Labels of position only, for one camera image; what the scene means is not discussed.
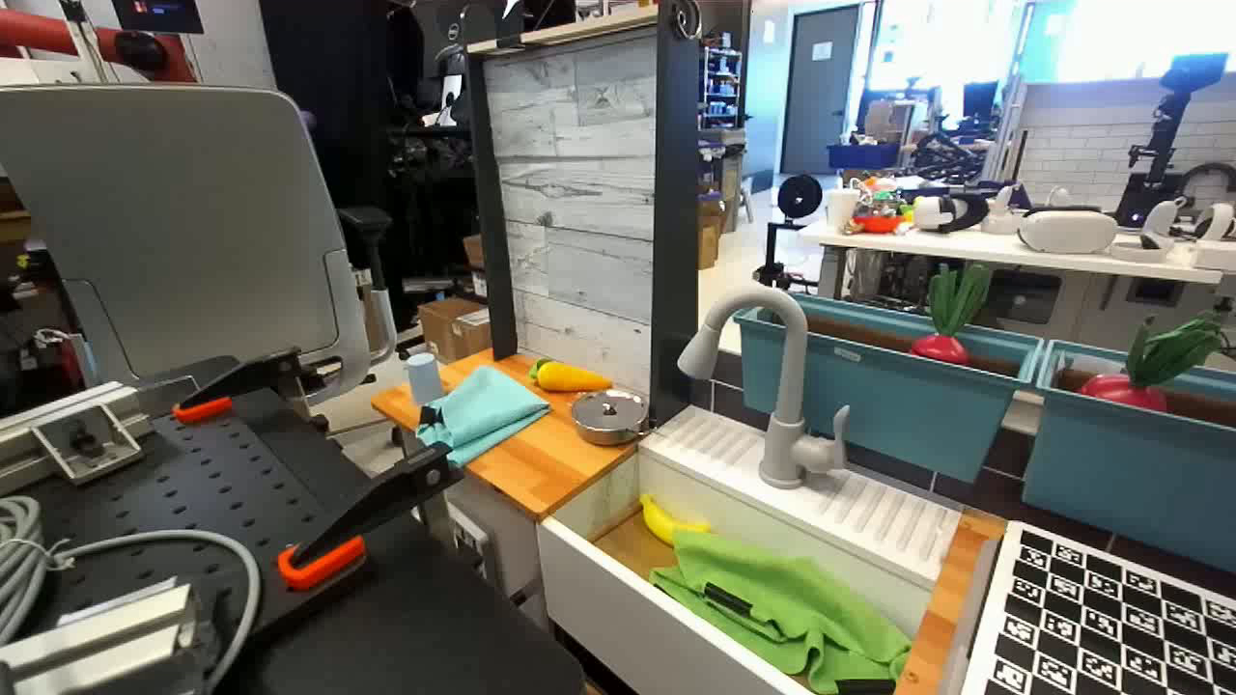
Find silver pot lid with knob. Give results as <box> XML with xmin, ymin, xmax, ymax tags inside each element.
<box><xmin>568</xmin><ymin>387</ymin><xmax>650</xmax><ymax>437</ymax></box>

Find small silver pot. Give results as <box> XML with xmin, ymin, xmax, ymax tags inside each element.
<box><xmin>571</xmin><ymin>418</ymin><xmax>646</xmax><ymax>453</ymax></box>

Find wooden top counter cabinet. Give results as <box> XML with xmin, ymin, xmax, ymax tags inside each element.
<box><xmin>369</xmin><ymin>347</ymin><xmax>646</xmax><ymax>602</ymax></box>

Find wooden side counter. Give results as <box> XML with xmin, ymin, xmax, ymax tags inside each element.
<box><xmin>896</xmin><ymin>508</ymin><xmax>1009</xmax><ymax>695</ymax></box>

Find teal cloth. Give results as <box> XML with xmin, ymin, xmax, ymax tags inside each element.
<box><xmin>414</xmin><ymin>366</ymin><xmax>551</xmax><ymax>472</ymax></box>

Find cardboard box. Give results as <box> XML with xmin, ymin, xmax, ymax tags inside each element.
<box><xmin>414</xmin><ymin>292</ymin><xmax>494</xmax><ymax>366</ymax></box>

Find yellow toy banana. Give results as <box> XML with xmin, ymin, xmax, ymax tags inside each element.
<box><xmin>636</xmin><ymin>495</ymin><xmax>716</xmax><ymax>549</ymax></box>

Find gray faucet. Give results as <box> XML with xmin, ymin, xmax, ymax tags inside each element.
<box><xmin>676</xmin><ymin>285</ymin><xmax>852</xmax><ymax>495</ymax></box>

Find small gray-blue cup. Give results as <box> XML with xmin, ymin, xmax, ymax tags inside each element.
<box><xmin>405</xmin><ymin>351</ymin><xmax>449</xmax><ymax>410</ymax></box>

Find black round device on stand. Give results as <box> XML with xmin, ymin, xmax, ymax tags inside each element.
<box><xmin>753</xmin><ymin>168</ymin><xmax>826</xmax><ymax>292</ymax></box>

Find white sink basin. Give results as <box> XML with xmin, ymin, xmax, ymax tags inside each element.
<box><xmin>535</xmin><ymin>404</ymin><xmax>969</xmax><ymax>695</ymax></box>

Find teal planter box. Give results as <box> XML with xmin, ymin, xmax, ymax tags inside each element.
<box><xmin>734</xmin><ymin>288</ymin><xmax>1049</xmax><ymax>487</ymax></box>
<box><xmin>1018</xmin><ymin>337</ymin><xmax>1236</xmax><ymax>540</ymax></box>

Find bowl of colourful toys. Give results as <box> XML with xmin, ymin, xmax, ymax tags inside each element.
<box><xmin>846</xmin><ymin>172</ymin><xmax>911</xmax><ymax>238</ymax></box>

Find green cloth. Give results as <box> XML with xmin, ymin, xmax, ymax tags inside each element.
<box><xmin>650</xmin><ymin>527</ymin><xmax>915</xmax><ymax>695</ymax></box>

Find red toy radish green leaves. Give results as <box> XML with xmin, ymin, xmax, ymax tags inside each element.
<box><xmin>1076</xmin><ymin>316</ymin><xmax>1232</xmax><ymax>418</ymax></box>
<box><xmin>909</xmin><ymin>259</ymin><xmax>995</xmax><ymax>366</ymax></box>

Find wooden shelf board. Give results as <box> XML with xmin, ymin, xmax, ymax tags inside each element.
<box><xmin>463</xmin><ymin>5</ymin><xmax>665</xmax><ymax>57</ymax></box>

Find dark gray door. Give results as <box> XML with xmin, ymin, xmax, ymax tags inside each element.
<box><xmin>779</xmin><ymin>0</ymin><xmax>864</xmax><ymax>181</ymax></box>

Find white background table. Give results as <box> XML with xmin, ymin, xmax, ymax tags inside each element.
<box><xmin>815</xmin><ymin>223</ymin><xmax>1228</xmax><ymax>339</ymax></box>

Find white VR headset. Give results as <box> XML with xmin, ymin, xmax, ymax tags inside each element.
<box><xmin>1016</xmin><ymin>209</ymin><xmax>1120</xmax><ymax>259</ymax></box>

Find aluminium extrusion bar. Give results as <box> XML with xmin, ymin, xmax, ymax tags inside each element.
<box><xmin>0</xmin><ymin>377</ymin><xmax>176</xmax><ymax>498</ymax></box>
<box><xmin>0</xmin><ymin>576</ymin><xmax>206</xmax><ymax>695</ymax></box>

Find black white calibration board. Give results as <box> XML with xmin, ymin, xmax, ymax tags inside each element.
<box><xmin>961</xmin><ymin>517</ymin><xmax>1236</xmax><ymax>695</ymax></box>

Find black background robot stand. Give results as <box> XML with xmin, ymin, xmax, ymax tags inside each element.
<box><xmin>1112</xmin><ymin>48</ymin><xmax>1236</xmax><ymax>231</ymax></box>

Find wide black frame post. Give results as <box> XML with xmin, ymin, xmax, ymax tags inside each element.
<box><xmin>650</xmin><ymin>0</ymin><xmax>705</xmax><ymax>422</ymax></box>

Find thin black frame post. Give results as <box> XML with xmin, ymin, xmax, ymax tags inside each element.
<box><xmin>463</xmin><ymin>48</ymin><xmax>521</xmax><ymax>361</ymax></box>

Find black clamp orange handle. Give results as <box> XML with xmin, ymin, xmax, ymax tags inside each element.
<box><xmin>165</xmin><ymin>347</ymin><xmax>338</xmax><ymax>428</ymax></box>
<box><xmin>271</xmin><ymin>437</ymin><xmax>471</xmax><ymax>597</ymax></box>

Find gray cable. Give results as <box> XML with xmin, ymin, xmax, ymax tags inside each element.
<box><xmin>51</xmin><ymin>523</ymin><xmax>266</xmax><ymax>692</ymax></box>

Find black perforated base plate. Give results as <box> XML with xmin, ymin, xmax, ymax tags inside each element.
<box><xmin>0</xmin><ymin>383</ymin><xmax>595</xmax><ymax>695</ymax></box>

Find white coiled cable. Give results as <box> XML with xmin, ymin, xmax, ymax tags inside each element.
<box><xmin>0</xmin><ymin>495</ymin><xmax>55</xmax><ymax>647</ymax></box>

